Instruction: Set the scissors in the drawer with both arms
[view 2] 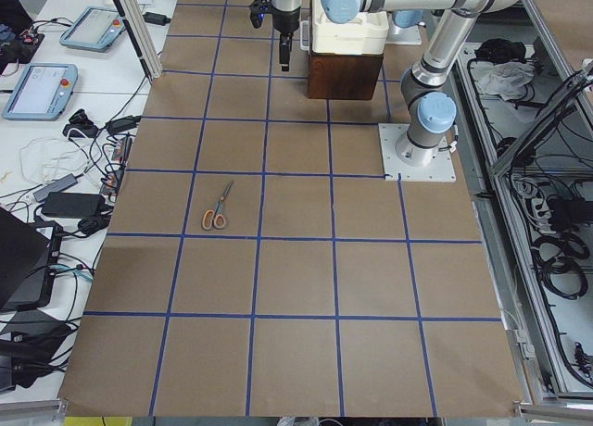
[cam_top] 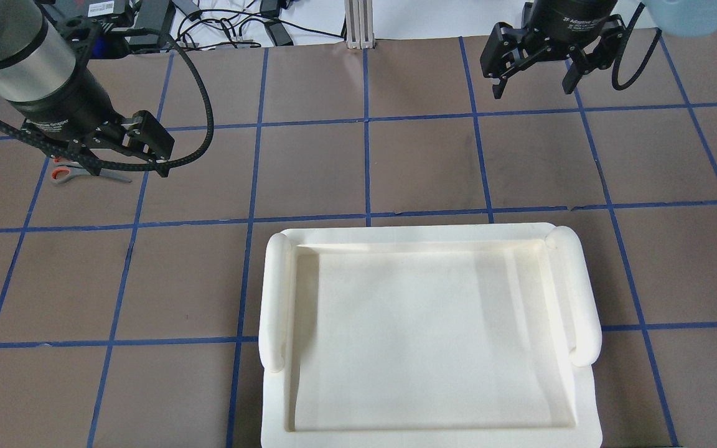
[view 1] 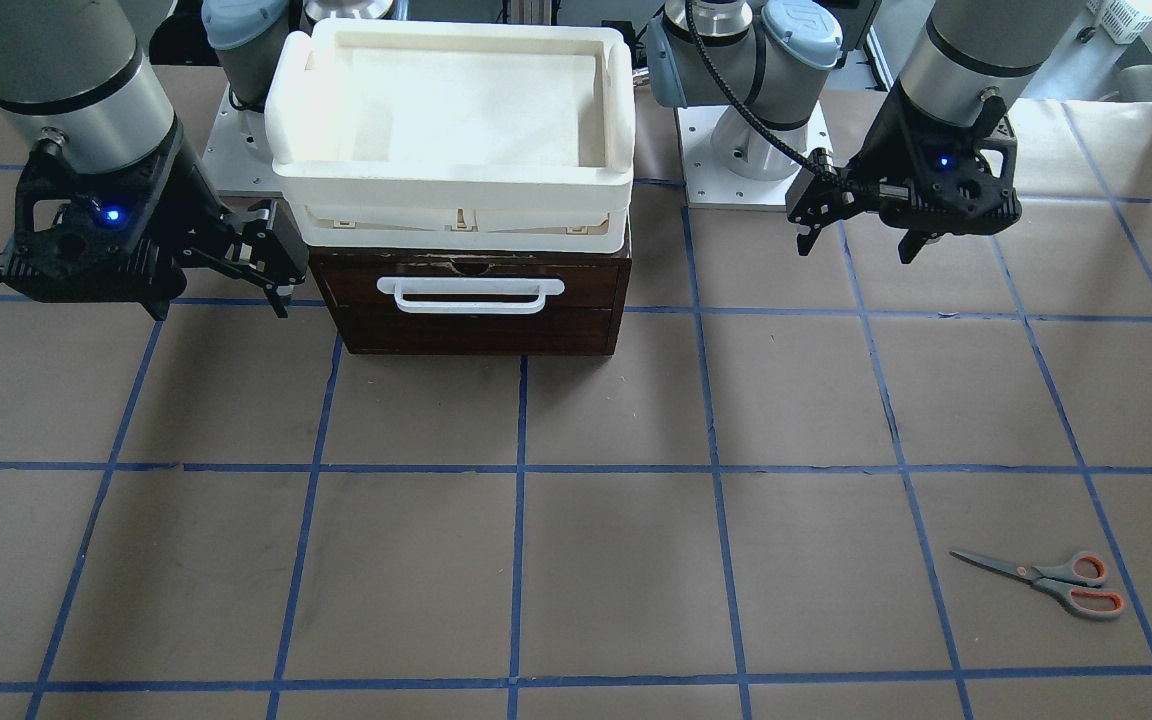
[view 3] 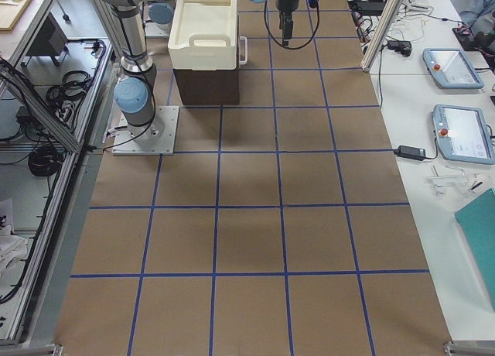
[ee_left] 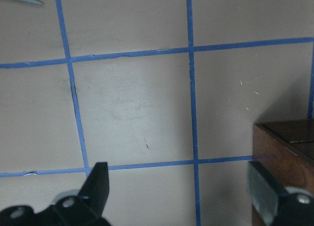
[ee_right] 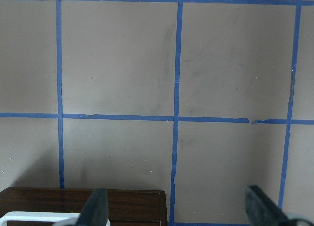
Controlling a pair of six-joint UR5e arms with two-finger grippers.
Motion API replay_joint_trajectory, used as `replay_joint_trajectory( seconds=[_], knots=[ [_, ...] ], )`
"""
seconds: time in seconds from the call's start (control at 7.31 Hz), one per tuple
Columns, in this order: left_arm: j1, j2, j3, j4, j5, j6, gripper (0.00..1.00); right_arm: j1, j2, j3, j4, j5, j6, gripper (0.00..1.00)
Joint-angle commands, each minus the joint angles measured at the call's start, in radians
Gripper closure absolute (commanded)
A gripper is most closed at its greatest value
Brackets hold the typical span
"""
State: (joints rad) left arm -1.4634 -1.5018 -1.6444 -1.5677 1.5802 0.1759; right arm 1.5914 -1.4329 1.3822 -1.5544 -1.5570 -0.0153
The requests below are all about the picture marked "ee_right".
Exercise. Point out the dark wooden drawer cabinet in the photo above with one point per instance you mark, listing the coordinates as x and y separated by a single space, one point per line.
126 207

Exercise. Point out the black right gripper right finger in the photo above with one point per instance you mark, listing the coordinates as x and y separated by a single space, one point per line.
261 210

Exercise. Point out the dark wooden drawer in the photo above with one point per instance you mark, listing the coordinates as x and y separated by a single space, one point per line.
58 219

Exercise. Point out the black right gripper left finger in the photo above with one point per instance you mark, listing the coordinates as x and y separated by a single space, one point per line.
95 211

